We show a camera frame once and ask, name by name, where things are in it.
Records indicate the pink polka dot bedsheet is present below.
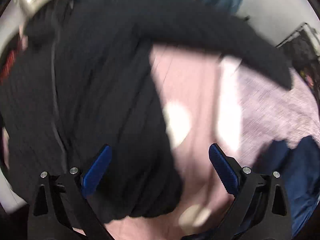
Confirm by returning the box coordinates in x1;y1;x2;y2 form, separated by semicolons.
106;45;241;239

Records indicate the black quilted puffer jacket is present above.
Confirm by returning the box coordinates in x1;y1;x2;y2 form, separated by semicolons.
1;0;292;223

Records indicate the lilac textured blanket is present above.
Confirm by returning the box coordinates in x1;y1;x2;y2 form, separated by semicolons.
237;66;319;165

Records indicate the navy blue garment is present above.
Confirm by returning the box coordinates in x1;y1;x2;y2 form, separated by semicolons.
252;135;319;236

